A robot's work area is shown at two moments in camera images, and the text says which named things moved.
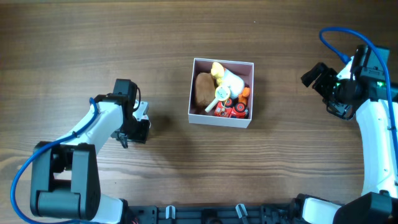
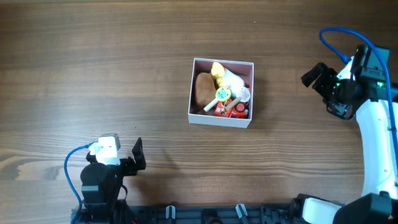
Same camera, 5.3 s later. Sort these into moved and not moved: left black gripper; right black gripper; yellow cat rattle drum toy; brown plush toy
Moved: left black gripper
Not moved: right black gripper; yellow cat rattle drum toy; brown plush toy
